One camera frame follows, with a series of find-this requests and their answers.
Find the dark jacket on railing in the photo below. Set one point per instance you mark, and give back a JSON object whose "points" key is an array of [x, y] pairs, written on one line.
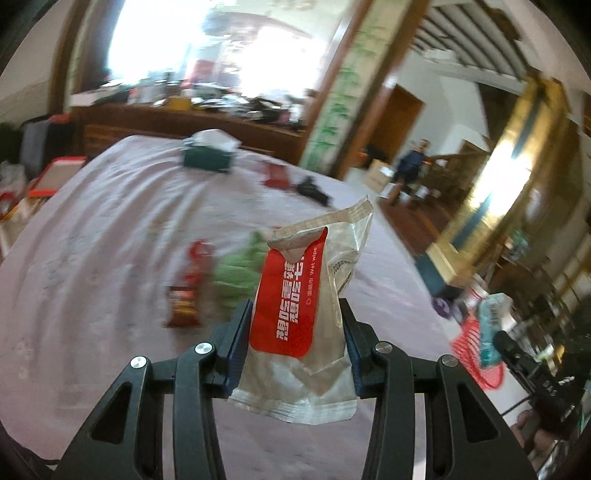
{"points": [[410, 167]]}

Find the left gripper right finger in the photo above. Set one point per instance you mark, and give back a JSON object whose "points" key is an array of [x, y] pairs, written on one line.
{"points": [[465, 435]]}

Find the pink floral tablecloth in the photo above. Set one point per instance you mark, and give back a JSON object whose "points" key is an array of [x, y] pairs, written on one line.
{"points": [[84, 288]]}

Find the red label wet wipe pack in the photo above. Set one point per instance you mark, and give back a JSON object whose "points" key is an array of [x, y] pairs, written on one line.
{"points": [[297, 367]]}

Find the red candy wrapper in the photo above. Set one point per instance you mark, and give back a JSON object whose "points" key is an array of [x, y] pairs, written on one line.
{"points": [[200, 256]]}

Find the red plastic mesh basket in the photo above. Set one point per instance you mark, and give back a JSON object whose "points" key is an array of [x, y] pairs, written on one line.
{"points": [[466, 347]]}

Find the brown wooden door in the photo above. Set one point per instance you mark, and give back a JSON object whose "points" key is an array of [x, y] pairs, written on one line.
{"points": [[398, 119]]}

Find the wooden sideboard with clutter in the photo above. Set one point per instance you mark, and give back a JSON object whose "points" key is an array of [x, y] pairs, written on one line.
{"points": [[100, 125]]}

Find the white medicine carton box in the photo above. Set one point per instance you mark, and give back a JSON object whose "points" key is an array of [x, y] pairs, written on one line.
{"points": [[494, 315]]}

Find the cardboard box by stairs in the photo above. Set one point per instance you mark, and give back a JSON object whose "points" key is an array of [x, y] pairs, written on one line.
{"points": [[379, 176]]}

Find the red flat packet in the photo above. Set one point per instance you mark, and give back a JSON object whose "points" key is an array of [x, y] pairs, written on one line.
{"points": [[277, 177]]}

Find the dark red snack wrapper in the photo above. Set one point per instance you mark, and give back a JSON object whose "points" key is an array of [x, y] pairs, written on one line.
{"points": [[182, 301]]}

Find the dark green tissue box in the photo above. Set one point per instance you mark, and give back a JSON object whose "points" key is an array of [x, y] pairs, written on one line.
{"points": [[210, 150]]}

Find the person right hand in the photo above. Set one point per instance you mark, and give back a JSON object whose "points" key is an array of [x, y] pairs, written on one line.
{"points": [[544, 442]]}

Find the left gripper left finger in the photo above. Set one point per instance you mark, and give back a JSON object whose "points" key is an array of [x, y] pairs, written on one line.
{"points": [[122, 436]]}

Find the gold and black pillar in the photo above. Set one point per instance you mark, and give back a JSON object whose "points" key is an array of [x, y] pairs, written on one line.
{"points": [[530, 185]]}

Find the wooden staircase railing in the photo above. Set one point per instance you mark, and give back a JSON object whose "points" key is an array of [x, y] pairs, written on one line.
{"points": [[442, 180]]}

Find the green fluffy towel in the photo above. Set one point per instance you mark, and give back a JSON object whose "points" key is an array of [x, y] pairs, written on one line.
{"points": [[236, 276]]}

